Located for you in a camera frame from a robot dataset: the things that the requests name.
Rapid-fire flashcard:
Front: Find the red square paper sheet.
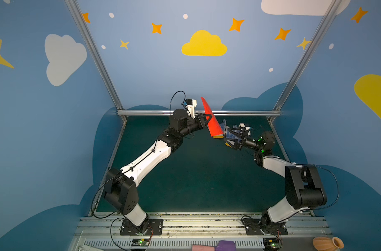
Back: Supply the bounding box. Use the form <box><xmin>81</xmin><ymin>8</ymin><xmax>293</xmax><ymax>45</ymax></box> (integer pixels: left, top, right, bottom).
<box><xmin>201</xmin><ymin>97</ymin><xmax>224</xmax><ymax>139</ymax></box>

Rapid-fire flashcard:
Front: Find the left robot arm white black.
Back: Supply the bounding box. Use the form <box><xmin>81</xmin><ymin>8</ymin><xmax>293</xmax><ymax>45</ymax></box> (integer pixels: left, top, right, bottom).
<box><xmin>102</xmin><ymin>109</ymin><xmax>213</xmax><ymax>232</ymax></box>

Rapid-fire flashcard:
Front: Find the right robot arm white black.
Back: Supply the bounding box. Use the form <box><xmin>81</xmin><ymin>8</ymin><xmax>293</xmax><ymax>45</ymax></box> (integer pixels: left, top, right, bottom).
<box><xmin>224</xmin><ymin>124</ymin><xmax>327</xmax><ymax>225</ymax></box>

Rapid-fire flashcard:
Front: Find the right blue dotted work glove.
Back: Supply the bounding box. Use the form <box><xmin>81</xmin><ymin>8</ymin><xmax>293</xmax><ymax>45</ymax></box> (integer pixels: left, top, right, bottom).
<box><xmin>224</xmin><ymin>138</ymin><xmax>239</xmax><ymax>150</ymax></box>

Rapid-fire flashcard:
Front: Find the blue dotted work glove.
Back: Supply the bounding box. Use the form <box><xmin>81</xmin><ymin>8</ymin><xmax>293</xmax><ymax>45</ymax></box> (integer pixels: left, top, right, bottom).
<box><xmin>221</xmin><ymin>119</ymin><xmax>227</xmax><ymax>127</ymax></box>
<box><xmin>224</xmin><ymin>138</ymin><xmax>239</xmax><ymax>150</ymax></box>

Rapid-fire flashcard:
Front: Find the left blue dotted work glove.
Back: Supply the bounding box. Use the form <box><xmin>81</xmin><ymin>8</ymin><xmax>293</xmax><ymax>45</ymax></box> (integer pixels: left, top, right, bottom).
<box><xmin>221</xmin><ymin>119</ymin><xmax>227</xmax><ymax>127</ymax></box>

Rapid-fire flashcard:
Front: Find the right green circuit board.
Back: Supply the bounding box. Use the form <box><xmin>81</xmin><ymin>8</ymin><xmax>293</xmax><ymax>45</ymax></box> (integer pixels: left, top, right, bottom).
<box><xmin>263</xmin><ymin>238</ymin><xmax>281</xmax><ymax>251</ymax></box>

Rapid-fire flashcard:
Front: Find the green circuit board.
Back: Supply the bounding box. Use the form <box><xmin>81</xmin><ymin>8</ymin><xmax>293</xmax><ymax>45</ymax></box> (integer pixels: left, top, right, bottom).
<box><xmin>263</xmin><ymin>238</ymin><xmax>281</xmax><ymax>251</ymax></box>
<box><xmin>131</xmin><ymin>238</ymin><xmax>150</xmax><ymax>247</ymax></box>

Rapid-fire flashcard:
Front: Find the pink purple brush front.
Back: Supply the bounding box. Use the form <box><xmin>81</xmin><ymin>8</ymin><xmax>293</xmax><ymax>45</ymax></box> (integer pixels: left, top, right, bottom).
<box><xmin>191</xmin><ymin>241</ymin><xmax>236</xmax><ymax>251</ymax></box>

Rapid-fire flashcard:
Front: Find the terracotta ribbed vase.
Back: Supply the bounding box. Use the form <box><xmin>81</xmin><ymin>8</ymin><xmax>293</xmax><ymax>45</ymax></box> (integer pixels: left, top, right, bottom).
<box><xmin>313</xmin><ymin>237</ymin><xmax>345</xmax><ymax>251</ymax></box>

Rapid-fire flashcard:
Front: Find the left green circuit board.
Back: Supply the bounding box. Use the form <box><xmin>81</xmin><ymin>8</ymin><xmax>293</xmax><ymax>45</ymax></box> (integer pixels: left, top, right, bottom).
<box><xmin>131</xmin><ymin>238</ymin><xmax>150</xmax><ymax>247</ymax></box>

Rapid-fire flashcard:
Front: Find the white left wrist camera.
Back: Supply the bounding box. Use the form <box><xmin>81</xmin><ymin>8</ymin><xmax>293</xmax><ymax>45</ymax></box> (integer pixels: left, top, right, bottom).
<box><xmin>184</xmin><ymin>99</ymin><xmax>197</xmax><ymax>118</ymax></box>

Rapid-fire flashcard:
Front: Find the rear aluminium frame bar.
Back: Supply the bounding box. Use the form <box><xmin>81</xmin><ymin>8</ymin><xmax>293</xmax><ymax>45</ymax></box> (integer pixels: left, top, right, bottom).
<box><xmin>117</xmin><ymin>110</ymin><xmax>281</xmax><ymax>117</ymax></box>

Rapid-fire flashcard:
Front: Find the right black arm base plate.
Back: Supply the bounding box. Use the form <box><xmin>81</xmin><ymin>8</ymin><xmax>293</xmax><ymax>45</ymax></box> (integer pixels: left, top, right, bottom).
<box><xmin>241</xmin><ymin>218</ymin><xmax>288</xmax><ymax>236</ymax></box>

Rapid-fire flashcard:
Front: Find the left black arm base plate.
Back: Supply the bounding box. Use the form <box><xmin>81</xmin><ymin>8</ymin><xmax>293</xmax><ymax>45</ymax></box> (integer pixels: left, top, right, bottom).
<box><xmin>119</xmin><ymin>218</ymin><xmax>163</xmax><ymax>236</ymax></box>

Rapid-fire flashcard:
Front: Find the left aluminium frame post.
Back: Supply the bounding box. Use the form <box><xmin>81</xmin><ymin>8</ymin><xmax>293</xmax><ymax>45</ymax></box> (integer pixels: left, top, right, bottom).
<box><xmin>65</xmin><ymin>0</ymin><xmax>123</xmax><ymax>112</ymax></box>

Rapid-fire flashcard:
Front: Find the aluminium frame post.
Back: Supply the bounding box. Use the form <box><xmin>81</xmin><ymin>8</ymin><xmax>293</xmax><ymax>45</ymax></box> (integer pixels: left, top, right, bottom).
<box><xmin>65</xmin><ymin>0</ymin><xmax>123</xmax><ymax>112</ymax></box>
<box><xmin>273</xmin><ymin>0</ymin><xmax>343</xmax><ymax>117</ymax></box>

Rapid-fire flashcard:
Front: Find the front aluminium rail base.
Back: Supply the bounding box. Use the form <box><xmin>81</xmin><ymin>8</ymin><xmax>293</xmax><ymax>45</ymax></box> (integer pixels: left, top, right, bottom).
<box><xmin>69</xmin><ymin>212</ymin><xmax>333</xmax><ymax>251</ymax></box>

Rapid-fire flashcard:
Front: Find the right aluminium frame post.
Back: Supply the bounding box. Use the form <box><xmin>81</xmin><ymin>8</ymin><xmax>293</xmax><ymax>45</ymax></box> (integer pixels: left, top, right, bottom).
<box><xmin>273</xmin><ymin>0</ymin><xmax>343</xmax><ymax>117</ymax></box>

